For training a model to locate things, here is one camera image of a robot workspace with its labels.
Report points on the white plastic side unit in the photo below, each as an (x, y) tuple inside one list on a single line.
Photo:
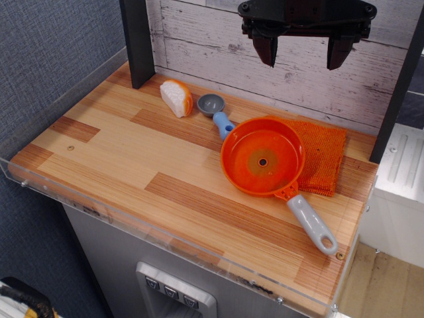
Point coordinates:
[(393, 219)]

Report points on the white and orange toy bread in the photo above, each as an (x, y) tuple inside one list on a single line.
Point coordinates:
[(177, 97)]

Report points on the clear acrylic table guard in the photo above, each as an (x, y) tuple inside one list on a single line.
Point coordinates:
[(122, 154)]

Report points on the blue and grey toy spoon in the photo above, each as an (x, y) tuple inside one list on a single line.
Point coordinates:
[(212, 105)]

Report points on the silver dispenser button panel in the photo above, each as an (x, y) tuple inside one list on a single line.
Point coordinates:
[(168, 296)]

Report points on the orange knitted cloth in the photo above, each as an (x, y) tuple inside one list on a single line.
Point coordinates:
[(324, 149)]

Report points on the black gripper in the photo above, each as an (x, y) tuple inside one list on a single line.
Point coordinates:
[(343, 22)]

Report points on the black and yellow object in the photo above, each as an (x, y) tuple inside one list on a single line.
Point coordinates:
[(21, 300)]

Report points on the black left vertical post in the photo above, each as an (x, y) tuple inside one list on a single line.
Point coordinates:
[(138, 41)]

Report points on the black vertical post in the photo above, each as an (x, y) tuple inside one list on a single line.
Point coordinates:
[(407, 71), (138, 41)]

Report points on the black right vertical post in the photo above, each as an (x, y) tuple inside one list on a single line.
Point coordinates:
[(407, 71)]

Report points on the orange toy frying pan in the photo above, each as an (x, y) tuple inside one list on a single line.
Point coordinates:
[(264, 157)]

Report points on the grey toy fridge cabinet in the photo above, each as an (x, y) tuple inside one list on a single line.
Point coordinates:
[(114, 253)]

